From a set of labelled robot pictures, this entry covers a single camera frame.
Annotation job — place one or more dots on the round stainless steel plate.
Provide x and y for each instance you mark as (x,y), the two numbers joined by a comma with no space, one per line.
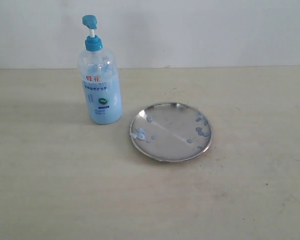
(171,132)

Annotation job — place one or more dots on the blue pump lotion bottle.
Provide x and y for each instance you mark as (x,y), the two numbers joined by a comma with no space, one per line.
(99,77)

